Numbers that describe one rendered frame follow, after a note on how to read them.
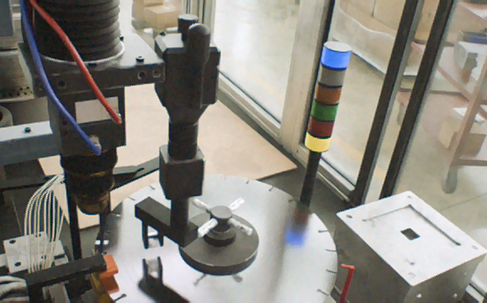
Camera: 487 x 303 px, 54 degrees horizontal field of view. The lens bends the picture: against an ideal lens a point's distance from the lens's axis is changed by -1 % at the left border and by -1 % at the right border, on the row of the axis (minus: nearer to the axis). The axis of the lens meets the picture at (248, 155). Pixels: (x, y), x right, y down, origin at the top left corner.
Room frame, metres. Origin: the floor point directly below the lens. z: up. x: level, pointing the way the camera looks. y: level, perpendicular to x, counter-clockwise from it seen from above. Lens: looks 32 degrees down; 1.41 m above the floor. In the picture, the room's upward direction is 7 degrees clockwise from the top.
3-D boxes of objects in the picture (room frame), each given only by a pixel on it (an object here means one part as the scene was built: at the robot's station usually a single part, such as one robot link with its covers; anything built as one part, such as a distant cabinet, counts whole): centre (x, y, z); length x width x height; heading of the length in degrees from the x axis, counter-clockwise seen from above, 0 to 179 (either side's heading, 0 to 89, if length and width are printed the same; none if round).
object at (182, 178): (0.44, 0.07, 1.17); 0.06 x 0.05 x 0.20; 115
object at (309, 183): (0.77, -0.12, 0.86); 0.02 x 0.02 x 0.22
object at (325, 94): (0.77, -0.12, 1.08); 0.05 x 0.04 x 0.03; 34
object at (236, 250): (0.50, 0.03, 0.96); 0.11 x 0.11 x 0.03
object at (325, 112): (0.77, -0.12, 1.05); 0.05 x 0.04 x 0.03; 34
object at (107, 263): (0.40, 0.19, 0.95); 0.10 x 0.03 x 0.07; 124
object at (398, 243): (0.64, -0.29, 0.82); 0.18 x 0.18 x 0.15; 34
